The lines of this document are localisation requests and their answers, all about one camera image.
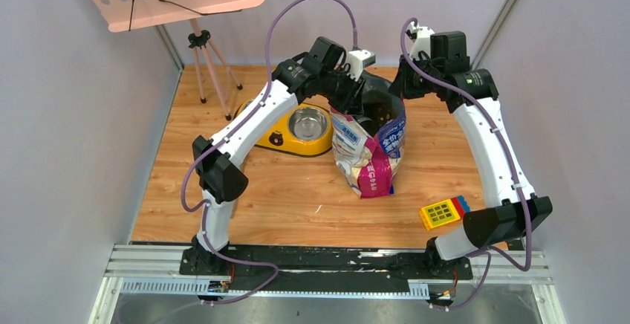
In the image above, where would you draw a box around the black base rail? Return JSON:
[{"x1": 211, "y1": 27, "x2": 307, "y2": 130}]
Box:
[{"x1": 179, "y1": 244, "x2": 473, "y2": 290}]

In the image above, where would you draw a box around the yellow double pet bowl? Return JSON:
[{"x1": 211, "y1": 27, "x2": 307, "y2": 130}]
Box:
[{"x1": 255, "y1": 103, "x2": 333, "y2": 158}]

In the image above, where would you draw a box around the cat food bag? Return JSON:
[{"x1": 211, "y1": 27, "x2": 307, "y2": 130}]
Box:
[{"x1": 331, "y1": 71, "x2": 407, "y2": 198}]

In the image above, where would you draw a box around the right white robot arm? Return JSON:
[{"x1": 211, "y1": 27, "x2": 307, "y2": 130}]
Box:
[{"x1": 389, "y1": 27, "x2": 553, "y2": 278}]

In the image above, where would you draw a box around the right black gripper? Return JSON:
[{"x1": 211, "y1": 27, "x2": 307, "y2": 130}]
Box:
[{"x1": 389, "y1": 53, "x2": 442, "y2": 100}]

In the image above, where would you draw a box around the yellow toy block calculator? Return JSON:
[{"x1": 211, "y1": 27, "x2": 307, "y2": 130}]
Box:
[{"x1": 418, "y1": 195, "x2": 470, "y2": 231}]

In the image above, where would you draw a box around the grey slotted cable duct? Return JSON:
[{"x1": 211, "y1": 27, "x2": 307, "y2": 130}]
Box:
[{"x1": 120, "y1": 273, "x2": 430, "y2": 299}]

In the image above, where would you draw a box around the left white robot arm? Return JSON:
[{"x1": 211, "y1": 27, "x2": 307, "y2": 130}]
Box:
[{"x1": 180, "y1": 36, "x2": 375, "y2": 275}]

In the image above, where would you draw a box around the silver toy microphone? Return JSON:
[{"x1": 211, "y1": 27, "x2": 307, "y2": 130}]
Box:
[{"x1": 230, "y1": 200, "x2": 238, "y2": 218}]

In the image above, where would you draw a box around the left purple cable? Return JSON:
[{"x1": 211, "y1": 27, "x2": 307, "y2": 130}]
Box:
[{"x1": 180, "y1": 0, "x2": 360, "y2": 305}]

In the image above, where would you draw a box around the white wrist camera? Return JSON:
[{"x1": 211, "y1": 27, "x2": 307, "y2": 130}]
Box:
[
  {"x1": 346, "y1": 49, "x2": 376, "y2": 81},
  {"x1": 406, "y1": 22, "x2": 435, "y2": 61}
]

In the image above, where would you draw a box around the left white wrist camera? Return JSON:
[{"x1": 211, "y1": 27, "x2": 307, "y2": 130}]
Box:
[{"x1": 346, "y1": 49, "x2": 376, "y2": 81}]

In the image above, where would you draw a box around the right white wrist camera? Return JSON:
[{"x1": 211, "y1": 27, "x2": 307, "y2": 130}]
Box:
[{"x1": 406, "y1": 22, "x2": 435, "y2": 61}]

